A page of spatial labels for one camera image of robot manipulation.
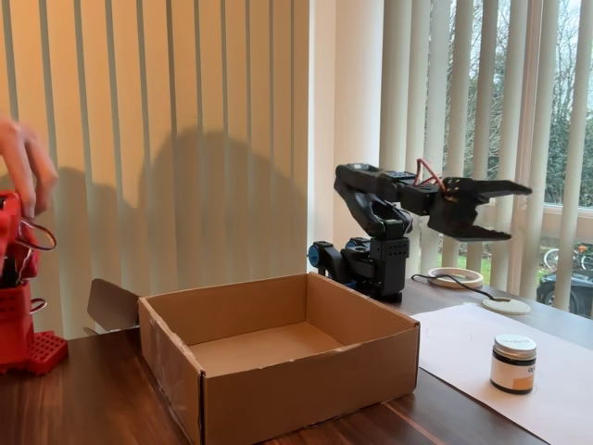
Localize small jar with metal lid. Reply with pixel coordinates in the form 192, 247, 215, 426
489, 333, 538, 396

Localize red leader arm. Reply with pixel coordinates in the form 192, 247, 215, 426
0, 188, 69, 376

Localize open cardboard box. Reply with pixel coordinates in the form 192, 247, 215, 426
82, 272, 421, 445

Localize person's hand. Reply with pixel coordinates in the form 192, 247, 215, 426
0, 112, 60, 220

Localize masking tape roll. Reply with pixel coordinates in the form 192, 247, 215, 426
426, 267, 485, 290

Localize parked bicycle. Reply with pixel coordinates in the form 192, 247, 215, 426
539, 244, 593, 274

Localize cream vertical blinds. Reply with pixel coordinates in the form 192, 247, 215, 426
380, 0, 593, 321
0, 0, 310, 339

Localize parked dark car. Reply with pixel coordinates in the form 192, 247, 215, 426
536, 271, 593, 319

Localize white paper sheet with circles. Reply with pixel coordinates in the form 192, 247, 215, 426
410, 303, 593, 445

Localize blue table clamp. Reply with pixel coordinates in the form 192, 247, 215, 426
307, 240, 347, 280

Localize thin black cable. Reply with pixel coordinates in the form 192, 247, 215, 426
410, 273, 500, 303

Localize round white cable grommet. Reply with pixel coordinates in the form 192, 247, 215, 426
482, 297, 534, 317

